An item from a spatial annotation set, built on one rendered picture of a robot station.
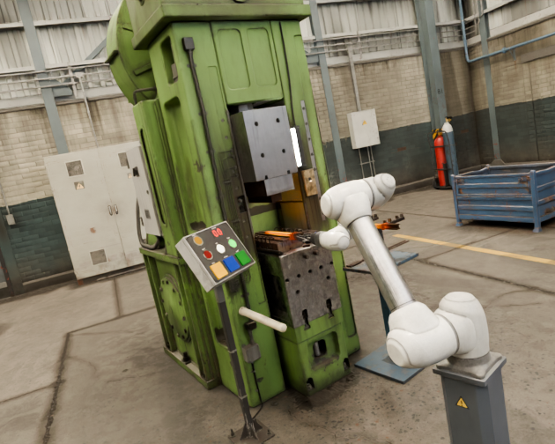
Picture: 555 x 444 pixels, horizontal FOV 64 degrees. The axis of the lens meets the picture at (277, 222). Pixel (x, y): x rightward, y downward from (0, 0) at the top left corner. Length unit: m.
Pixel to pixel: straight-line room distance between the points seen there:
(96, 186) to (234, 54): 5.24
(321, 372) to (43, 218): 6.36
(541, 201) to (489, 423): 4.32
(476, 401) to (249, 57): 2.12
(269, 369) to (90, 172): 5.45
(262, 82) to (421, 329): 1.80
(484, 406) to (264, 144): 1.68
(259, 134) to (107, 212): 5.37
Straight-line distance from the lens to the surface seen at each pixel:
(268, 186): 2.58
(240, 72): 2.77
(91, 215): 7.71
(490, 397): 1.87
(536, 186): 5.88
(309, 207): 2.92
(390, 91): 10.48
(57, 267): 8.49
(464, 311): 1.73
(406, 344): 1.61
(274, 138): 2.63
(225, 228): 2.37
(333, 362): 2.97
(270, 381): 2.97
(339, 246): 2.30
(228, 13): 2.76
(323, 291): 2.79
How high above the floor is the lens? 1.53
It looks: 9 degrees down
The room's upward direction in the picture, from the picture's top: 11 degrees counter-clockwise
